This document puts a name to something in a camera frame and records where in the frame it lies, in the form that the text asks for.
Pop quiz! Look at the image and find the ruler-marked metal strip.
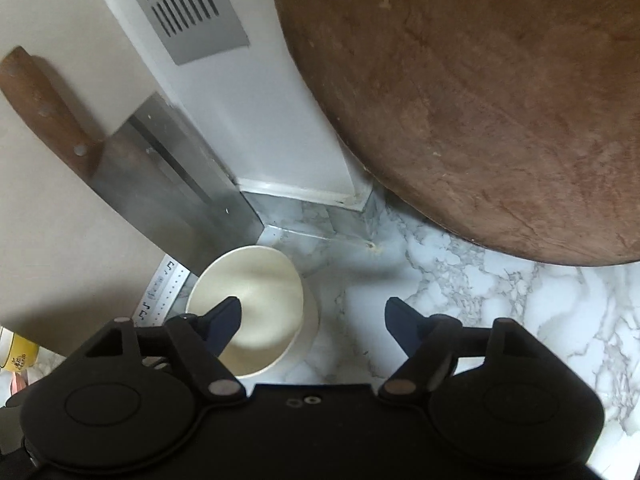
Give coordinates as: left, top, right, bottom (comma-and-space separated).
134, 255, 192, 328

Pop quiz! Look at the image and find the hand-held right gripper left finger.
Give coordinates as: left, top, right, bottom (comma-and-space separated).
84, 296, 247, 402

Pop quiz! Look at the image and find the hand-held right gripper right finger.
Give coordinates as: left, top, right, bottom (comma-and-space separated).
378, 297, 544, 402

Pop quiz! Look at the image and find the grey metal vent grille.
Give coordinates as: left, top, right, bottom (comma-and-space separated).
112, 0, 250, 67

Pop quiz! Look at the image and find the yellow container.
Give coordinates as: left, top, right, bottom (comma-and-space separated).
0, 331, 41, 374

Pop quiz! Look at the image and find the cream bowl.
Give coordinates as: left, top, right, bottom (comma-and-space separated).
185, 245, 321, 380

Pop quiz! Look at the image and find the wooden-handled cleaver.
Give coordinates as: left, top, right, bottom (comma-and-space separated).
0, 46, 265, 279

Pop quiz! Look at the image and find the round wooden cutting board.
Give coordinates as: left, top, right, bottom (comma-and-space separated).
270, 0, 640, 267

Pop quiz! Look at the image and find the beige flat board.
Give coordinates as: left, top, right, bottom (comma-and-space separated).
0, 0, 266, 357

